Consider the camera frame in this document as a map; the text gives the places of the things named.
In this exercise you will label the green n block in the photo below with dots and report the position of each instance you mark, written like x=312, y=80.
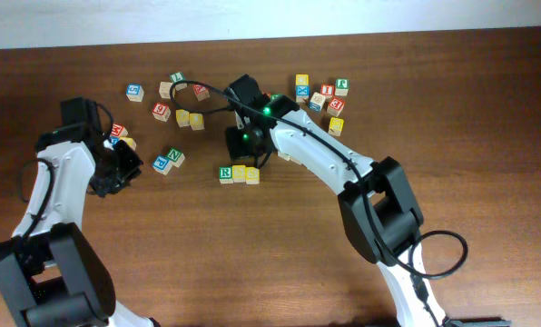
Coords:
x=283, y=156
x=176, y=156

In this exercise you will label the green J block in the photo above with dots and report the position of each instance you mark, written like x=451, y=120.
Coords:
x=341, y=87

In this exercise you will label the red I block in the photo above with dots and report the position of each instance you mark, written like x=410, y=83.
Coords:
x=327, y=90

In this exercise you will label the yellow top block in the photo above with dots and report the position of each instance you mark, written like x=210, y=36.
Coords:
x=302, y=80

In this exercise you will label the green N block right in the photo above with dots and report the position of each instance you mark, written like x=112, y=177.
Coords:
x=283, y=156

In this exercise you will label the green R block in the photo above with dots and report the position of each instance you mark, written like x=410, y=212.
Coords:
x=225, y=174

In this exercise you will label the blue H block upper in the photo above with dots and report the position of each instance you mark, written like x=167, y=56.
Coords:
x=113, y=140

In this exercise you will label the red 6 block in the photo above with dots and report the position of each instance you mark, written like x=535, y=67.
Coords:
x=161, y=112

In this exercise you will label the green L block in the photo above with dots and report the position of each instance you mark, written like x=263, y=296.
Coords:
x=178, y=80

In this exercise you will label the yellow o block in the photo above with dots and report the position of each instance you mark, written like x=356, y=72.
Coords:
x=294, y=160
x=130, y=142

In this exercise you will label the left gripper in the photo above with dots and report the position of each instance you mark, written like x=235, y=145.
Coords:
x=104, y=186

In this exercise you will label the green N block left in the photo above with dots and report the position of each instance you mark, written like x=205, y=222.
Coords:
x=176, y=156

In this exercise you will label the blue P block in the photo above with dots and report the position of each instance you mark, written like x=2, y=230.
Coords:
x=162, y=164

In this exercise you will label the blue X block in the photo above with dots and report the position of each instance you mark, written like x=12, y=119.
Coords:
x=302, y=93

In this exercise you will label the blue number 5 block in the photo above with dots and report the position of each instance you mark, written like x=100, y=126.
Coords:
x=135, y=92

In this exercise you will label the red M block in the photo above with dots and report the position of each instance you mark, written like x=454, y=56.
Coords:
x=118, y=131

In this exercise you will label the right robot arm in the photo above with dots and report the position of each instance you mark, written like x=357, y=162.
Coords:
x=380, y=213

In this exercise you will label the yellow S block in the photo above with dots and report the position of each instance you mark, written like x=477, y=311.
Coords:
x=252, y=175
x=239, y=173

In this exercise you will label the yellow block right of pair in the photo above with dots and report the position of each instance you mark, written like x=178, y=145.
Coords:
x=196, y=122

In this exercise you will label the yellow O block right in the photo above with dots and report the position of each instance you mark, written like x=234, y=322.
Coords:
x=294, y=160

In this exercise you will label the blue edged tilted block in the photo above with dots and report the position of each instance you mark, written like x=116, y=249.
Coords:
x=317, y=102

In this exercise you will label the yellow block left of pair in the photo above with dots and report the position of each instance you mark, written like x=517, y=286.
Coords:
x=182, y=117

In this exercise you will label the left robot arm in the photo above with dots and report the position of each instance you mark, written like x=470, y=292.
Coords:
x=49, y=273

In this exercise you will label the yellow block of pair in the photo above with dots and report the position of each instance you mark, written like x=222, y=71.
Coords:
x=196, y=122
x=182, y=117

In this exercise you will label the yellow K block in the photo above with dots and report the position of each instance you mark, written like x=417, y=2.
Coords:
x=335, y=126

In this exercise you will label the plain wooden block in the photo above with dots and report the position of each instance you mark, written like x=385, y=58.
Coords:
x=166, y=90

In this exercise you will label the red A block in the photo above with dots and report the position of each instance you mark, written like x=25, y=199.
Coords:
x=201, y=92

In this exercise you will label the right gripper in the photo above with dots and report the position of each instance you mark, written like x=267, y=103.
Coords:
x=238, y=149

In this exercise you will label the red E block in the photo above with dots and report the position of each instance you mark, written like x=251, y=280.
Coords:
x=335, y=107

